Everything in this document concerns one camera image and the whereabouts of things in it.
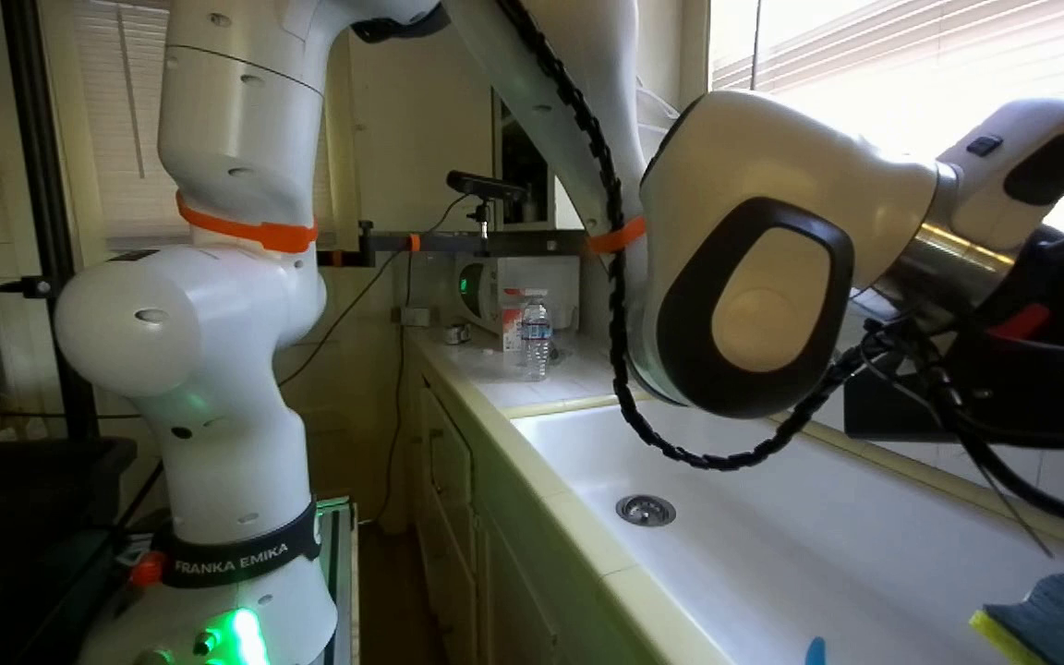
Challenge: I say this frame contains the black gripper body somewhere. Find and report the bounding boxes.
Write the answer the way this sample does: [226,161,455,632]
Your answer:
[842,229,1064,446]

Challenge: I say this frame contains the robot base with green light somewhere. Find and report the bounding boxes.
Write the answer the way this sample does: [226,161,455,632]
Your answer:
[78,500,359,665]

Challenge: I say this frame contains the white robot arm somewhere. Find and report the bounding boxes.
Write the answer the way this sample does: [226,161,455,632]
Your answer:
[57,0,1064,591]

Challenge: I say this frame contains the green and yellow sponge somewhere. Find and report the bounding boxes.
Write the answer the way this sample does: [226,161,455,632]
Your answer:
[967,572,1064,665]

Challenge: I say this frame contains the white sink basin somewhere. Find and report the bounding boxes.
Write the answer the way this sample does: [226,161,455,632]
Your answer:
[519,405,1064,665]

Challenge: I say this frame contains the white window blinds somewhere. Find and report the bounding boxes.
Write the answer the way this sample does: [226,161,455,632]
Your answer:
[706,0,1064,235]

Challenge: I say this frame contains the metal sink drain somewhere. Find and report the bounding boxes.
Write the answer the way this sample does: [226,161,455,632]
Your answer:
[617,494,677,527]

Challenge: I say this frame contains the clear plastic water bottle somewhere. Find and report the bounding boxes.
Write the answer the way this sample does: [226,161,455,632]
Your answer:
[519,288,553,382]

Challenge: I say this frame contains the grey box with green light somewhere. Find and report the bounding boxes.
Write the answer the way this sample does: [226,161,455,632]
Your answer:
[455,253,579,331]

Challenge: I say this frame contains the green cabinet under counter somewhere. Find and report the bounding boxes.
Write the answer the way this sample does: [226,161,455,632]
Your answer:
[415,362,637,665]

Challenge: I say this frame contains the side window blinds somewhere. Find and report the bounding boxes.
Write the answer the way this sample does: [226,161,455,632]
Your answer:
[73,0,185,239]

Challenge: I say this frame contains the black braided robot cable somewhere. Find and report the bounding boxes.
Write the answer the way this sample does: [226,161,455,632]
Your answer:
[492,0,1064,534]

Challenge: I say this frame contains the black camera stand pole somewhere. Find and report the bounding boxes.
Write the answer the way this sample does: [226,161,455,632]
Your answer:
[0,0,99,442]

